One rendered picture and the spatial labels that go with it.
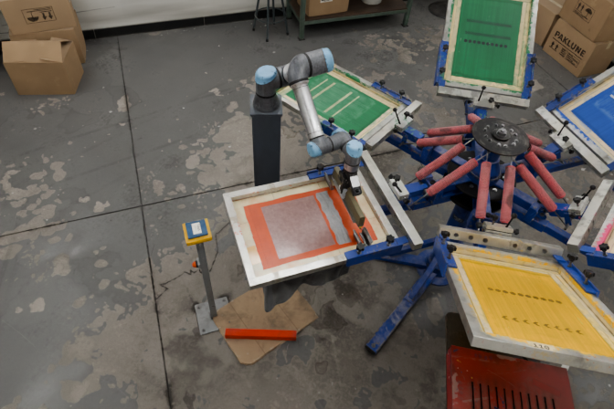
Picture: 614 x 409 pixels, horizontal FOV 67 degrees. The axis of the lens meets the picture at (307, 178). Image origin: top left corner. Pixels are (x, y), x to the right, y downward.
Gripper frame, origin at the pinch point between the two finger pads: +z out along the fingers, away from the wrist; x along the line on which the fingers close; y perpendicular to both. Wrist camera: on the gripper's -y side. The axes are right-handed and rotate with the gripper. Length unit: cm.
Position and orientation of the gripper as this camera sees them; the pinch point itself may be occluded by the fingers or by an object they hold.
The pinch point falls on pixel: (347, 196)
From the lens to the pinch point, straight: 240.3
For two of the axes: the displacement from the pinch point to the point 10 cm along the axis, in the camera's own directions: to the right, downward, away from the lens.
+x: -9.4, 2.1, -2.6
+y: -3.3, -7.1, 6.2
